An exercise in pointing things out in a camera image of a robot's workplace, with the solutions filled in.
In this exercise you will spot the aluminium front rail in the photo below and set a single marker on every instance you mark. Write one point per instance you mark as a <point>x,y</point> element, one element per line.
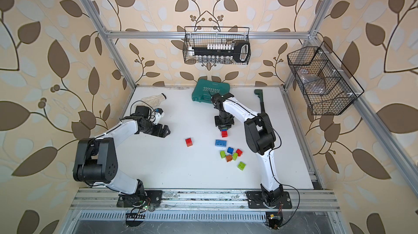
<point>208,200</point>

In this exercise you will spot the red small lego brick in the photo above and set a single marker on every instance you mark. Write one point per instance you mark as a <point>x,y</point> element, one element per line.
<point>189,142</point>

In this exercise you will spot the brown lego brick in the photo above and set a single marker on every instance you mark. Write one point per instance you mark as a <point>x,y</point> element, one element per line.
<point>229,158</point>

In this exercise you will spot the green plastic tool case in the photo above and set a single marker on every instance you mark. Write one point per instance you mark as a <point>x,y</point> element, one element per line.
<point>205,89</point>

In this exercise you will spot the plastic bag in basket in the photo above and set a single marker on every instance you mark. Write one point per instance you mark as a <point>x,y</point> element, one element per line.
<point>313,84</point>

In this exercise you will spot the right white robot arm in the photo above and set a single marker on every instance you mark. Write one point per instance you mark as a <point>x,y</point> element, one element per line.
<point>260,137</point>

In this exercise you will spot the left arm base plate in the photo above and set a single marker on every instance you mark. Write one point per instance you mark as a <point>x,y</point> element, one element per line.
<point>140,198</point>

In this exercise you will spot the blue long lego brick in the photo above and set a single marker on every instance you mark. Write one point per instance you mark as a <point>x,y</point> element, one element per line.
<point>221,143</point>

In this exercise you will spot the small circuit board left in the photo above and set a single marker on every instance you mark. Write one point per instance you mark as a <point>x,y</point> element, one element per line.
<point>136,216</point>

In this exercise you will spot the green black wrench tool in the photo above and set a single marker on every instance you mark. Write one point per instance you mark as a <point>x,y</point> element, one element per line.
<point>259,94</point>

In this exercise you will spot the black wire basket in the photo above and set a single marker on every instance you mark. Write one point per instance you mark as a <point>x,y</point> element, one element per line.
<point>196,36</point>
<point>327,85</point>

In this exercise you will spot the small circuit board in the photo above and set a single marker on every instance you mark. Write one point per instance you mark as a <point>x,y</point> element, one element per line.
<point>274,220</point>
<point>136,216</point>

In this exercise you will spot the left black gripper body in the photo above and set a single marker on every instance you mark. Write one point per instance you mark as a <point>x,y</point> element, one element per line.
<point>155,129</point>

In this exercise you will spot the black wire basket right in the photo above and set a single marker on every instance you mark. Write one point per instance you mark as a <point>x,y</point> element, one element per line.
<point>327,85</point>

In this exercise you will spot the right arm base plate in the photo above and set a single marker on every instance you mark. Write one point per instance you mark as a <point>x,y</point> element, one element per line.
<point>262,200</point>

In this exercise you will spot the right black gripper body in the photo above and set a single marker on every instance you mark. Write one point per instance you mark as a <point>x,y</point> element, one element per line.
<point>223,120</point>

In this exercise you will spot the black wire basket centre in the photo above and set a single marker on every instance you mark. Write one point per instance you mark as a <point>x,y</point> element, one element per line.
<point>196,36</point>

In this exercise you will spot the black white socket tool set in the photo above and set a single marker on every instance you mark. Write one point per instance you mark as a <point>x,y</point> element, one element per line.
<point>237,52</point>

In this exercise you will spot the lime green small lego brick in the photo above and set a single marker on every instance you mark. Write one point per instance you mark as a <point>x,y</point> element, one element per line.
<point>241,166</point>

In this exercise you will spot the small circuit board right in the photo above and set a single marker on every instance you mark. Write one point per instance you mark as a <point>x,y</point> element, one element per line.
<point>274,220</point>

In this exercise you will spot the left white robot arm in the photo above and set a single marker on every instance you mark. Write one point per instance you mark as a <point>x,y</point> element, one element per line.
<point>96,162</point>

